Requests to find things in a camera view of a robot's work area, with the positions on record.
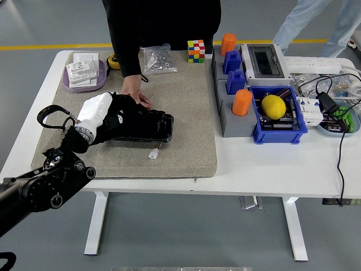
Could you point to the person's right hand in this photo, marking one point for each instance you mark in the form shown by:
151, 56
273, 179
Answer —
134, 86

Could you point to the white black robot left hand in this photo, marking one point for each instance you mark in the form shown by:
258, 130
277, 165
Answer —
94, 108

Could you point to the black rag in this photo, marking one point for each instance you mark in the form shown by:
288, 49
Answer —
128, 104

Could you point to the glossy black panel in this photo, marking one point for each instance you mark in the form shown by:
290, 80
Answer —
158, 127

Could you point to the person's right forearm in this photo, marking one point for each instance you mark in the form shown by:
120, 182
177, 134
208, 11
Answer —
127, 56

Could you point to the table control panel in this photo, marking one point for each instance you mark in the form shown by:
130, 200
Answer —
349, 202

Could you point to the purple tray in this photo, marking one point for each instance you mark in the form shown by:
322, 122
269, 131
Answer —
101, 82

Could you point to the yellow tape measure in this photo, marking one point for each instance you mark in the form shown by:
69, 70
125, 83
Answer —
112, 62

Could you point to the clear bag of screws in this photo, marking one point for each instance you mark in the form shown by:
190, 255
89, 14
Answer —
158, 59

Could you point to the grey-brown mat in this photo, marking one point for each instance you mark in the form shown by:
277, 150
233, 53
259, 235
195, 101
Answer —
183, 127

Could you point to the colourful puzzle cube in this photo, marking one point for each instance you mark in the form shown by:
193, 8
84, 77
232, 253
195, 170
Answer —
196, 51

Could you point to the person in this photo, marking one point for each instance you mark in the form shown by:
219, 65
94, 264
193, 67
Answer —
299, 19
163, 19

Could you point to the grey block holder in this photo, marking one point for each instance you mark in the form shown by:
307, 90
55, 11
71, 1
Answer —
217, 65
237, 127

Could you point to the blue block with knob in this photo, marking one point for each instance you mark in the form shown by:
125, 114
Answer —
235, 82
232, 62

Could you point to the orange cylinder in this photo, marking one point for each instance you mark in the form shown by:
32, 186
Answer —
228, 42
242, 103

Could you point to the white table leg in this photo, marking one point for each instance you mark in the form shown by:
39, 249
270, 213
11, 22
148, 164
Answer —
94, 226
296, 231

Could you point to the grey distribution box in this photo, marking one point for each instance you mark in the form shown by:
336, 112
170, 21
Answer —
265, 60

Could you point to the yellow lemon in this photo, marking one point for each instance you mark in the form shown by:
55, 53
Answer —
273, 106

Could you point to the brown capacitor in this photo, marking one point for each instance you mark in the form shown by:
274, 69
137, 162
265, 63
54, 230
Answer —
283, 93

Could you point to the blue plastic bin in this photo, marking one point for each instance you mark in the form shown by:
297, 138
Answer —
276, 137

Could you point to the black circuit board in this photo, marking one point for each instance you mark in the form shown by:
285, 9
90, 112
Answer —
282, 125

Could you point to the clear bags of parts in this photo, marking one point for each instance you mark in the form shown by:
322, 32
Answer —
299, 80

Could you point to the white circuit breaker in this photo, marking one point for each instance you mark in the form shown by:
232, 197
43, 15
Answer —
308, 111

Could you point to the white power strip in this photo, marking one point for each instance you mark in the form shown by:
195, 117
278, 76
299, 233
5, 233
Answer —
310, 64

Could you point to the black power adapter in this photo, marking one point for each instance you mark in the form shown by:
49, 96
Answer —
328, 103

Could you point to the dark electronic modules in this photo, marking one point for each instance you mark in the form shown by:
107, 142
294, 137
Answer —
334, 125

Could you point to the light blue tray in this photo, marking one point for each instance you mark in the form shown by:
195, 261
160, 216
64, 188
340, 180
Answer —
338, 134

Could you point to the green terminal blocks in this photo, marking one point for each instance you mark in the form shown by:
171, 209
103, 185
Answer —
348, 120

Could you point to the white cart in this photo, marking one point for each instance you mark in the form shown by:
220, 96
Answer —
357, 42

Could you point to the white wall socket plate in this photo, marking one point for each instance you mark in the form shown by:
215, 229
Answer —
84, 83
84, 57
81, 70

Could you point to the metal bracket under table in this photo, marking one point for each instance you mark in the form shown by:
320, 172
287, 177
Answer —
251, 202

